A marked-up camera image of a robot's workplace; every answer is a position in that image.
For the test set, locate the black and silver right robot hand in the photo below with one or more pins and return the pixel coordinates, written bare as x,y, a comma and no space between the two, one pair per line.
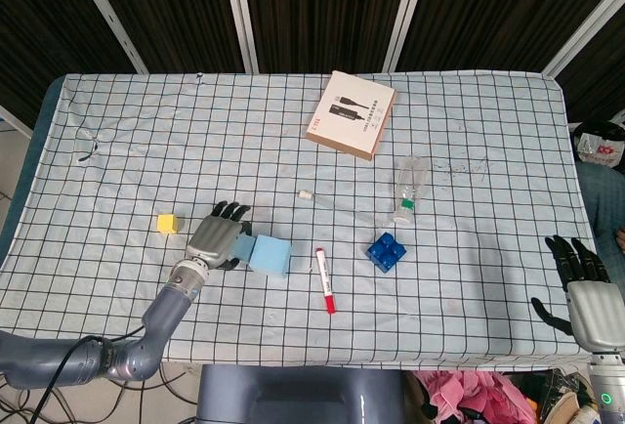
598,311

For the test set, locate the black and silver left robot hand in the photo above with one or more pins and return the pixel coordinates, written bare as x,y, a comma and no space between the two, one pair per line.
215,238

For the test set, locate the small yellow cube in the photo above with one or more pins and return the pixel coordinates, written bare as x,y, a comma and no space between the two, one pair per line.
168,224

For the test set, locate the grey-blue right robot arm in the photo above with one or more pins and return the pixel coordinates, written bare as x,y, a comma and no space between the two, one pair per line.
608,385

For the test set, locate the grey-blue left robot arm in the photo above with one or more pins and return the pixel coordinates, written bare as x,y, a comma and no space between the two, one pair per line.
166,307

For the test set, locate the large light blue foam cube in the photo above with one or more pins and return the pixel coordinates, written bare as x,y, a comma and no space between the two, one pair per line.
271,255

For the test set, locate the white black-checked tablecloth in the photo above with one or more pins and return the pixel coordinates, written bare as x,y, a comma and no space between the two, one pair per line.
244,150

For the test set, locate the blue jeans leg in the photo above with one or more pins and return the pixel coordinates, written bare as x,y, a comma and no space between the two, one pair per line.
600,199

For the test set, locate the white marker with red cap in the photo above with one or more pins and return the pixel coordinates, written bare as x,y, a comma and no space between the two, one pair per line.
324,280

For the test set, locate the pink cloth pile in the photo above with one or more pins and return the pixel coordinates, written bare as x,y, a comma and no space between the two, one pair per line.
469,390

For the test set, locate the plastic bag with red print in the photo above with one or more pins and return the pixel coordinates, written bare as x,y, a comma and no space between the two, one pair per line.
600,150

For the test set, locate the small dark tablecloth clip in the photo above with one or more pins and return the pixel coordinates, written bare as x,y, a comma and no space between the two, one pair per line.
199,77

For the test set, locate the dark blue toy brick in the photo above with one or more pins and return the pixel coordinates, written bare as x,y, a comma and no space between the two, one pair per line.
386,253

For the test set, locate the grey-blue robot torso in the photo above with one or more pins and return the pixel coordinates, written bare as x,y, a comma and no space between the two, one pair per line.
293,394

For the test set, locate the clear plastic bottle white cap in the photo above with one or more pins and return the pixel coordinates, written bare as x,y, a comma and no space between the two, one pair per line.
412,180

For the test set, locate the white partition frame post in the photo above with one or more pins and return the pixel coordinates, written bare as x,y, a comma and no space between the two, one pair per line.
14,121
239,13
586,28
405,9
105,9

